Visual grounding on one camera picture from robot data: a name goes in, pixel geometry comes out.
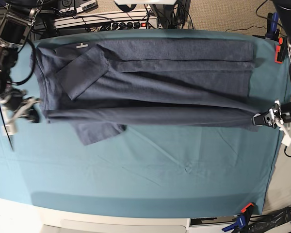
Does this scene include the blue clamp top right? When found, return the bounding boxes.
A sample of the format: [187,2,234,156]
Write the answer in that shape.
[265,12,279,41]

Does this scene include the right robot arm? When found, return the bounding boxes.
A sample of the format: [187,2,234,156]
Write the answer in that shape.
[0,0,46,124]

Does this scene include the orange black clamp top right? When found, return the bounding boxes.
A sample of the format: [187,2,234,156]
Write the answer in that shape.
[275,37,289,64]

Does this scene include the white power strip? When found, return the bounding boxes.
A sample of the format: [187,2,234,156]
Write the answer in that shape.
[87,18,158,32]

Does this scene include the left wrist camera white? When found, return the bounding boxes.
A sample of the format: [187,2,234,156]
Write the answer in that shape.
[281,134,291,147]

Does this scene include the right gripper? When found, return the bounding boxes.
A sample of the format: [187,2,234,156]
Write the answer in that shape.
[0,89,41,123]

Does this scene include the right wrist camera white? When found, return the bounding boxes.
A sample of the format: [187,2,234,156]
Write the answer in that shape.
[2,122,17,136]

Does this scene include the blue-grey T-shirt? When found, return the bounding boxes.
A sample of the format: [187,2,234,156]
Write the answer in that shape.
[32,38,257,145]

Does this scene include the blue orange clamp bottom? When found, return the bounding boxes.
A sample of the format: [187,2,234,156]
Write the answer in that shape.
[222,202,255,233]

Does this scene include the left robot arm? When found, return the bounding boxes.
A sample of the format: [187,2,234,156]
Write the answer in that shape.
[252,0,291,129]

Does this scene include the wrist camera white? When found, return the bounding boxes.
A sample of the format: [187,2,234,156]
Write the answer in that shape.
[2,122,17,136]
[281,134,291,147]

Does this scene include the teal table cloth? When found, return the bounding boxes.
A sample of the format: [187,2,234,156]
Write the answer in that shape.
[0,29,291,219]

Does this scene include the black plastic bag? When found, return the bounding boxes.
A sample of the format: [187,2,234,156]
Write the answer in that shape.
[248,207,291,233]

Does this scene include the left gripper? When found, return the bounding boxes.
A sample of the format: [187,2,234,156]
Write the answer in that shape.
[252,100,291,129]

